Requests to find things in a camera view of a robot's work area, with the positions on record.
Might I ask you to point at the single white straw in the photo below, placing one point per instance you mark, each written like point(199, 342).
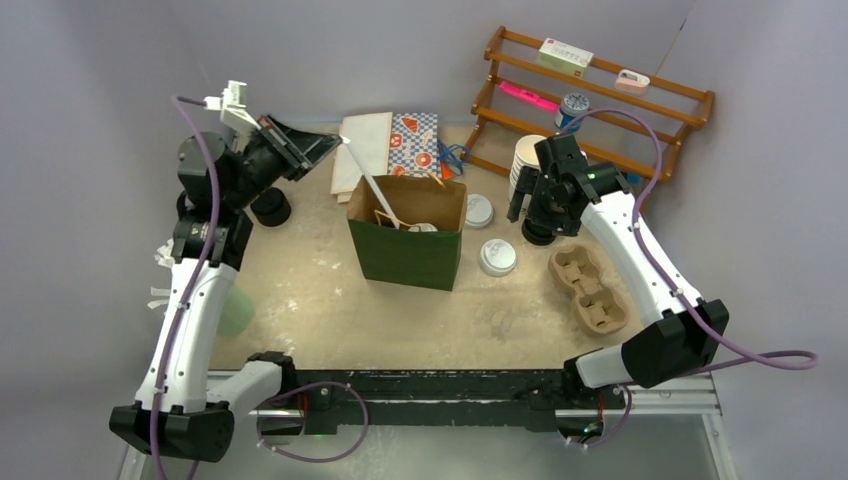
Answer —
point(370, 180)

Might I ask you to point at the blue checkered bakery bag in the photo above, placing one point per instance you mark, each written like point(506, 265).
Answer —
point(413, 144)

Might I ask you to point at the white lid stack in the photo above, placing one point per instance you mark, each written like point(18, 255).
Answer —
point(479, 211)
point(497, 258)

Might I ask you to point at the pink highlighter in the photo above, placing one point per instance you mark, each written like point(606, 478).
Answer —
point(528, 97)

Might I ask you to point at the wooden shelf rack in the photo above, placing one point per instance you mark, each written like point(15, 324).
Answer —
point(671, 144)

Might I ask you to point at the green paper bag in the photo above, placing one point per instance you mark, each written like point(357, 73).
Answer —
point(428, 260)

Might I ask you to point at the orange paper bag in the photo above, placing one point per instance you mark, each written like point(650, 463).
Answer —
point(447, 171)

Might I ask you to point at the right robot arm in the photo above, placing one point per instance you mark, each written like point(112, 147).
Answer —
point(671, 343)

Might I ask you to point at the green straw holder cup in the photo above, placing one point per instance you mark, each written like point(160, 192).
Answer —
point(237, 313)

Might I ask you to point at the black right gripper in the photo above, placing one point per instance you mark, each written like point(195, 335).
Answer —
point(564, 225)

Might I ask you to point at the blue lidded jar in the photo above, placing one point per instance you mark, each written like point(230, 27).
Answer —
point(572, 105)

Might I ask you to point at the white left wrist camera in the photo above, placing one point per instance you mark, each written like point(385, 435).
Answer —
point(232, 109)

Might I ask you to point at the white green box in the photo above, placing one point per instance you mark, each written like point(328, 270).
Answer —
point(564, 58)

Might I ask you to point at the stack of white paper cups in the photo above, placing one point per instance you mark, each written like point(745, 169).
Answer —
point(524, 156)

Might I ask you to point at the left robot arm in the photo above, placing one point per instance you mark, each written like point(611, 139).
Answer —
point(175, 413)

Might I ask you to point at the wrapped white straws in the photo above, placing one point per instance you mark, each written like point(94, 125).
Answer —
point(159, 295)

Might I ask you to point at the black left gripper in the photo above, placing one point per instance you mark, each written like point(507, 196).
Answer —
point(296, 150)

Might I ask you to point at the single white coffee lid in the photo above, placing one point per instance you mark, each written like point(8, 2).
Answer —
point(422, 227)

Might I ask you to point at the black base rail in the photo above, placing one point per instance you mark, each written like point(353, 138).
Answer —
point(537, 400)

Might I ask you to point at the pink white small case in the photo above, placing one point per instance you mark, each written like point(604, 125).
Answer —
point(631, 82)

